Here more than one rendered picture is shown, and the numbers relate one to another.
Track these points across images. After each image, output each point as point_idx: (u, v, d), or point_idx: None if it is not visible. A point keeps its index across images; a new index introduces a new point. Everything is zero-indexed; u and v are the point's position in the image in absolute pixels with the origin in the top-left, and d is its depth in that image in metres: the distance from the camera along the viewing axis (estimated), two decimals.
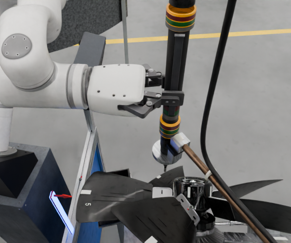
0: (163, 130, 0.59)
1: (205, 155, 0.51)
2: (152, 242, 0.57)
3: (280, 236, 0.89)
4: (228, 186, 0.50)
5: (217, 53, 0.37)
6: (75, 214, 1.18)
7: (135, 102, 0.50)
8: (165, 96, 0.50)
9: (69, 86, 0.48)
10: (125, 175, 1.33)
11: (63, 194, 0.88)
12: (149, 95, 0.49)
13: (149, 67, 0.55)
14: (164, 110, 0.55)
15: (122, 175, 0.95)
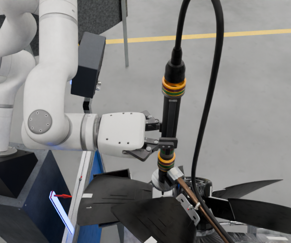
0: (161, 165, 0.69)
1: (195, 190, 0.62)
2: (87, 195, 0.91)
3: (280, 236, 0.89)
4: (214, 216, 0.60)
5: (202, 121, 0.47)
6: (75, 214, 1.18)
7: None
8: (162, 142, 0.60)
9: (83, 135, 0.59)
10: (125, 175, 1.33)
11: (63, 194, 0.88)
12: (148, 141, 0.59)
13: (149, 114, 0.66)
14: (161, 150, 0.66)
15: (183, 170, 1.12)
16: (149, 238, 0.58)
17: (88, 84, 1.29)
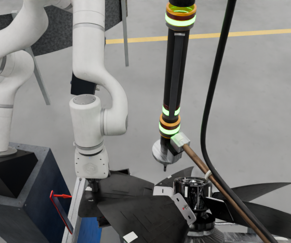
0: (163, 129, 0.58)
1: (205, 155, 0.51)
2: (90, 189, 0.94)
3: None
4: (228, 185, 0.50)
5: (217, 52, 0.37)
6: (75, 214, 1.18)
7: None
8: None
9: None
10: None
11: (63, 194, 0.88)
12: None
13: None
14: (163, 110, 0.55)
15: (191, 170, 1.11)
16: (130, 233, 0.60)
17: (88, 84, 1.29)
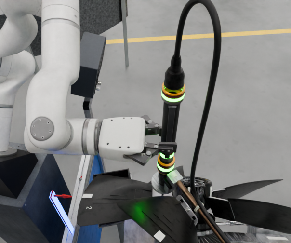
0: (161, 168, 0.70)
1: (194, 193, 0.63)
2: None
3: (280, 236, 0.89)
4: (212, 219, 0.61)
5: (200, 127, 0.48)
6: (75, 214, 1.18)
7: None
8: (161, 146, 0.61)
9: (84, 140, 0.60)
10: (125, 175, 1.33)
11: (63, 194, 0.88)
12: (148, 146, 0.61)
13: (149, 118, 0.67)
14: (160, 154, 0.67)
15: (256, 181, 0.95)
16: (89, 194, 0.92)
17: (88, 84, 1.29)
